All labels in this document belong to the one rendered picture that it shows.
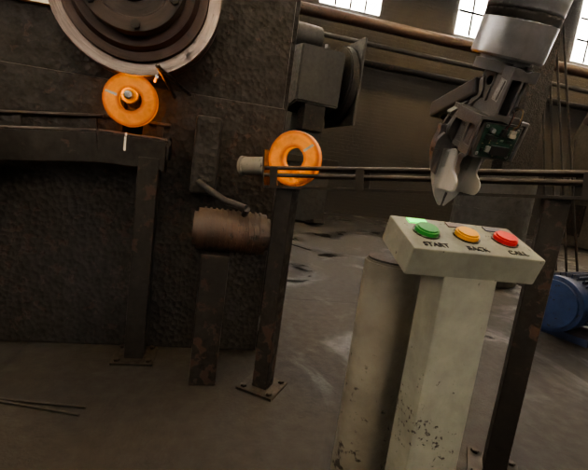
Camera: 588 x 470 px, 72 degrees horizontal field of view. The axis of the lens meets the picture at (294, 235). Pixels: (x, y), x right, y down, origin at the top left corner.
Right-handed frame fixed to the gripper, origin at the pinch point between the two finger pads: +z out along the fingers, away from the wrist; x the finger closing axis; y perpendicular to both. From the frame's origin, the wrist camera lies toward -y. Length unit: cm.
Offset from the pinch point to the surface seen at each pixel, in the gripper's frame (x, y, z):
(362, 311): -2.4, -7.0, 29.8
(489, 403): 62, -24, 79
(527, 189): 195, -195, 60
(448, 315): 4.7, 7.7, 17.6
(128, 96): -60, -72, 10
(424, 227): -0.9, 0.4, 5.7
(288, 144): -15, -56, 12
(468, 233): 6.8, 0.9, 5.7
